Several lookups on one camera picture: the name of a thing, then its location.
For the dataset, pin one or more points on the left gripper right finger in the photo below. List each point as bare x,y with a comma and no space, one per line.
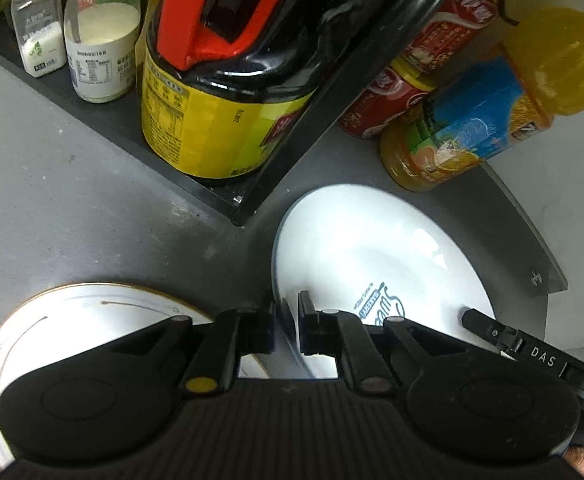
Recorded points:
342,336

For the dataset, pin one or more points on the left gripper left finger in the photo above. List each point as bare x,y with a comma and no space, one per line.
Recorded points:
214,366

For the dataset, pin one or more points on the white plate blue print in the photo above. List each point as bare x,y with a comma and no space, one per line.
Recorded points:
365,251

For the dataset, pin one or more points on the red drink can lower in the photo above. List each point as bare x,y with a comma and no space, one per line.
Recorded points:
397,88

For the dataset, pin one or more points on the red drink can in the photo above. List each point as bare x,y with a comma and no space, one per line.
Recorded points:
397,88
451,28

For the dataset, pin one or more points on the orange juice bottle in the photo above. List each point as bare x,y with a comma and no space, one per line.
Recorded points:
535,75

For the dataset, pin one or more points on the red drink can upper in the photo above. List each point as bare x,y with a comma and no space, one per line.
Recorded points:
451,28

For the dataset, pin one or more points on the white seasoning bottle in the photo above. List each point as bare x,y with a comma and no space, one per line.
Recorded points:
100,38

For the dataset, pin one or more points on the clear spice shaker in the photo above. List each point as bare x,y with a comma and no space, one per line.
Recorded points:
38,28

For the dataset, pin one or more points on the black wire shelf rack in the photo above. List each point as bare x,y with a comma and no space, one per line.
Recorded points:
380,29

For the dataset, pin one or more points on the soy sauce jug red handle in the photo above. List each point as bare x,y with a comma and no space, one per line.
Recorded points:
225,80

